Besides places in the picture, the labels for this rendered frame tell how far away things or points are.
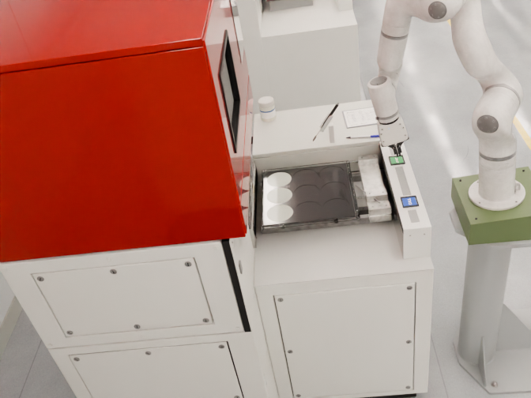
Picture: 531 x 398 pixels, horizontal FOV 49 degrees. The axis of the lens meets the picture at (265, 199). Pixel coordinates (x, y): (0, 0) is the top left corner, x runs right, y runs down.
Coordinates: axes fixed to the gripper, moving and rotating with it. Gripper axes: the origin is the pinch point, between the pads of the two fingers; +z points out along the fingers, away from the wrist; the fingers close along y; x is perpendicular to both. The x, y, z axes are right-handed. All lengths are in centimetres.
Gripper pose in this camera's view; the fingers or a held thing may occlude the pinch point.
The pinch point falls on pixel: (397, 150)
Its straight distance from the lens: 229.9
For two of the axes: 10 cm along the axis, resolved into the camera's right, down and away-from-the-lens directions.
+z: 3.5, 7.4, 5.8
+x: 0.1, -6.2, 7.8
